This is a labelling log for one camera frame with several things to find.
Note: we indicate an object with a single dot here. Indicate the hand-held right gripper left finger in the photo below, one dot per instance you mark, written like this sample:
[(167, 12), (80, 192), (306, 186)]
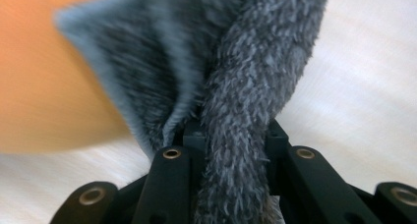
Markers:
[(195, 137)]

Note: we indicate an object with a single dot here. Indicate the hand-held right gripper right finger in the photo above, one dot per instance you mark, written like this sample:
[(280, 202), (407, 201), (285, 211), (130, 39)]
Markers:
[(277, 142)]

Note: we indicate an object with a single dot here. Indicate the grey fluffy cloth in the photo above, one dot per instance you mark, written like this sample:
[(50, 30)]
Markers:
[(236, 86)]

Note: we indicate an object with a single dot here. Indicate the orange plush toy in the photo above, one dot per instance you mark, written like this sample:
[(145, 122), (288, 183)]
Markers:
[(49, 86)]

